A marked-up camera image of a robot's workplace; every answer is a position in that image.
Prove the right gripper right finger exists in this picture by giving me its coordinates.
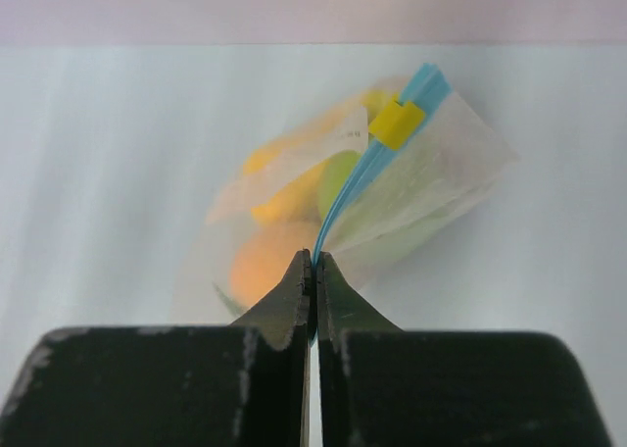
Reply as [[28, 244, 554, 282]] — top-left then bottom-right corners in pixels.
[[315, 253, 611, 446]]

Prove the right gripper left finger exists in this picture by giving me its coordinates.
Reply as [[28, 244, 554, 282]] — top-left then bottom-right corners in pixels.
[[1, 250, 311, 446]]

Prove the clear zip top bag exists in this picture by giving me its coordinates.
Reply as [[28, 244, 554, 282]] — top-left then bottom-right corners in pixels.
[[175, 63, 516, 320]]

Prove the orange fake fruit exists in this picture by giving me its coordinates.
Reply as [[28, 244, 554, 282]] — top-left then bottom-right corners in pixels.
[[229, 222, 319, 308]]

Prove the green fake apple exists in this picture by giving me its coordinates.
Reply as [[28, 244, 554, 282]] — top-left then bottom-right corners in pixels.
[[317, 150, 362, 221]]

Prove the yellow fake banana bunch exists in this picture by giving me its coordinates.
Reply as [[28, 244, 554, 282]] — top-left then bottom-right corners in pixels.
[[242, 86, 394, 225]]

